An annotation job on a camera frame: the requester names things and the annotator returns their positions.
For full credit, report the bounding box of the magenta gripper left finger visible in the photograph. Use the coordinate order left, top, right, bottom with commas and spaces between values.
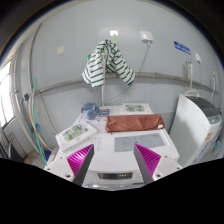
66, 144, 94, 186

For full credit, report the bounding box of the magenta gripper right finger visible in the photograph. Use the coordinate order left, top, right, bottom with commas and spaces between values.
134, 143, 161, 184

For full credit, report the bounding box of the brown folded towel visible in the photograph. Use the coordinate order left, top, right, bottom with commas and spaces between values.
105, 114, 165, 133

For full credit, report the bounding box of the illustrated booklet left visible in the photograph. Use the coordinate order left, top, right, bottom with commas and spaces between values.
55, 121, 97, 152

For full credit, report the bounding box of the illustrated booklet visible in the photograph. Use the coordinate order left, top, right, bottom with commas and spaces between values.
122, 103, 150, 114
55, 121, 97, 152

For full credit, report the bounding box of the white washing machine front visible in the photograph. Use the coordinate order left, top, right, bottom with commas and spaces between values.
45, 104, 181, 191

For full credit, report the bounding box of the white paper sheet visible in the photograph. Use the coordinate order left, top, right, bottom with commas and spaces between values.
88, 109, 110, 132

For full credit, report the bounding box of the blue crumpled cloth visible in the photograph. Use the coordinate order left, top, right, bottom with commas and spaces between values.
81, 102, 100, 120

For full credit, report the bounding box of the illustrated booklet rear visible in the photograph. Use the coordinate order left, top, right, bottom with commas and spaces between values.
122, 103, 150, 114

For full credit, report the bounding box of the white top-load washing machine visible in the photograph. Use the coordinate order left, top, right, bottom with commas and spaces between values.
170, 94, 222, 167

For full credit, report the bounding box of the green white striped shirt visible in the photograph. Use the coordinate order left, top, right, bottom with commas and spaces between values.
82, 40, 135, 88

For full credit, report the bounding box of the grey horizontal wall pipe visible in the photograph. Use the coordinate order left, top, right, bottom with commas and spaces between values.
36, 72, 213, 93

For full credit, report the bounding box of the green hose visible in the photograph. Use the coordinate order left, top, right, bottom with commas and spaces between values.
32, 77, 48, 165

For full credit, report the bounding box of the white wall faucet fixture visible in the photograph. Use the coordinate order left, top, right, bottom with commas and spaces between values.
186, 53, 202, 89

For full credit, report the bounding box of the window with frame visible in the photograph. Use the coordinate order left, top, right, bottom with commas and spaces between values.
0, 60, 14, 127

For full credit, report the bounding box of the blue wall sign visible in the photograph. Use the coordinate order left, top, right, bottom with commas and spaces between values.
174, 41, 191, 55

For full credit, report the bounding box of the white wall socket box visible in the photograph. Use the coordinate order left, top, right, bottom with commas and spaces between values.
140, 31, 154, 43

